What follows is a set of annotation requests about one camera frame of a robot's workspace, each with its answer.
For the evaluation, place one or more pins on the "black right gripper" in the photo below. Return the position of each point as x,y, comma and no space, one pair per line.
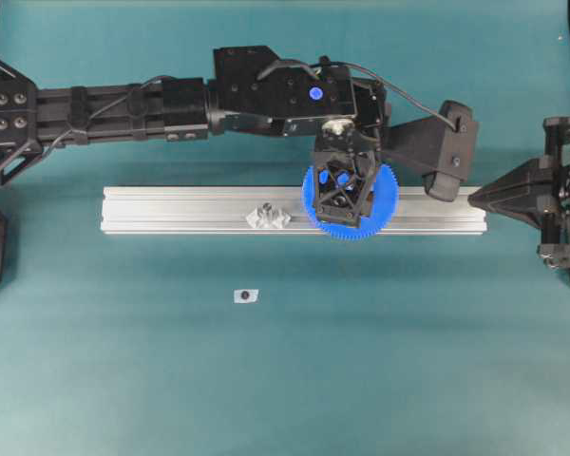
554,221

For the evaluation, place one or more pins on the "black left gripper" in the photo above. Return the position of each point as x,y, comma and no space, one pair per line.
346,187

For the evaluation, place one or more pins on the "large blue plastic gear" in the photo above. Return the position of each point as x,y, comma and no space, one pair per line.
385,200

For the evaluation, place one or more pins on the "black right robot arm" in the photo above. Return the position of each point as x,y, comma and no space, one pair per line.
538,193

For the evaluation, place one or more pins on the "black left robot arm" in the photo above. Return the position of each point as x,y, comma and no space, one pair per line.
253,91

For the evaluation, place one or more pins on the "small white marker with dot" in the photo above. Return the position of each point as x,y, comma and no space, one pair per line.
246,296

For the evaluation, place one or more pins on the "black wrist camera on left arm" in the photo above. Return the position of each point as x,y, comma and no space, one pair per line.
442,155

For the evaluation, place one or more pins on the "clear plastic shaft bracket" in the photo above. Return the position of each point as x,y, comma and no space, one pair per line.
278,219

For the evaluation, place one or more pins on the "silver aluminium extrusion rail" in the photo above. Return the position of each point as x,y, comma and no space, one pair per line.
222,211

